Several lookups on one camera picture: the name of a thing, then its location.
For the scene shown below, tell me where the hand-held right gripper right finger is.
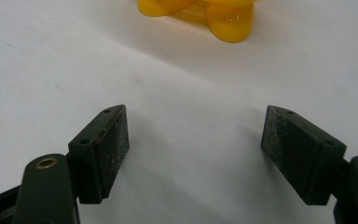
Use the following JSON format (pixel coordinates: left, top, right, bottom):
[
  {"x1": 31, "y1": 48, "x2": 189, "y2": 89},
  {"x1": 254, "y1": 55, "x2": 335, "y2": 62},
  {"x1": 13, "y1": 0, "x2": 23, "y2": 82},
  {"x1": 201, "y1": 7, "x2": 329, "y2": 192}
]
[{"x1": 260, "y1": 105, "x2": 348, "y2": 206}]

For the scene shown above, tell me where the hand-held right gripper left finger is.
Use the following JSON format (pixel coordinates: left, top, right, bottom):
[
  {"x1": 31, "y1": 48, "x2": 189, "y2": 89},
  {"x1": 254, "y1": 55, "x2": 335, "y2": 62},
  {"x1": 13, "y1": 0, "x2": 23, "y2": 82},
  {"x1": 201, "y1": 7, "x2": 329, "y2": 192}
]
[{"x1": 67, "y1": 104, "x2": 131, "y2": 205}]

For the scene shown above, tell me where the yellow plastic toy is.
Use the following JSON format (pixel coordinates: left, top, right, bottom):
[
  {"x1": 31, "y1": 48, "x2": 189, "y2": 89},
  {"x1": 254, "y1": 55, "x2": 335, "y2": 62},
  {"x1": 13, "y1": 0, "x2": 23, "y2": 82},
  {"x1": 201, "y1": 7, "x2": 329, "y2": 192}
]
[{"x1": 136, "y1": 0, "x2": 260, "y2": 44}]

